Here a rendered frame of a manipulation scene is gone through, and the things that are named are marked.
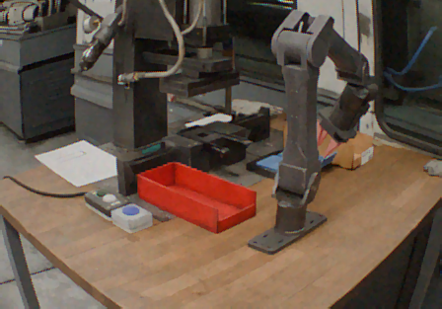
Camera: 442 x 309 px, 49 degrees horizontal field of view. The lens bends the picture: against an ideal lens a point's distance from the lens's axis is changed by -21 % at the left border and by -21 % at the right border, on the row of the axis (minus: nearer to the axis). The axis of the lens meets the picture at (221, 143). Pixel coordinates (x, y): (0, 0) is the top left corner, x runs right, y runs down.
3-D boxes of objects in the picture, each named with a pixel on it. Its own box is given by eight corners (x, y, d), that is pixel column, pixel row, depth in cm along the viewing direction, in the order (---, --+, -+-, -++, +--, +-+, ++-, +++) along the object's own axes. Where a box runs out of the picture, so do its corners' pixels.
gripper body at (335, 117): (328, 111, 140) (339, 88, 136) (354, 138, 136) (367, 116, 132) (314, 115, 136) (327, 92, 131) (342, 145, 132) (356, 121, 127)
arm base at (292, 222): (246, 210, 113) (274, 221, 108) (307, 180, 126) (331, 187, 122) (245, 245, 115) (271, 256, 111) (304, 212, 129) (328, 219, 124)
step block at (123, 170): (125, 196, 136) (122, 161, 134) (118, 193, 138) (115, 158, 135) (145, 190, 141) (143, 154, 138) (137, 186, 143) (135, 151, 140)
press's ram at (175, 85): (190, 111, 140) (191, -7, 130) (124, 94, 157) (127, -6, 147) (243, 96, 152) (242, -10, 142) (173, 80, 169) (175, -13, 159)
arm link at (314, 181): (286, 161, 121) (269, 169, 117) (321, 171, 115) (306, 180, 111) (284, 190, 123) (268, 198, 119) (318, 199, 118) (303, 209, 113)
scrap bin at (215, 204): (217, 234, 120) (216, 208, 118) (138, 197, 136) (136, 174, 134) (256, 215, 128) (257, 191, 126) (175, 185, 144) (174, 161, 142)
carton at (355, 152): (351, 174, 151) (354, 146, 149) (282, 152, 168) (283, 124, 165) (372, 161, 160) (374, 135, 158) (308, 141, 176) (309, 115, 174)
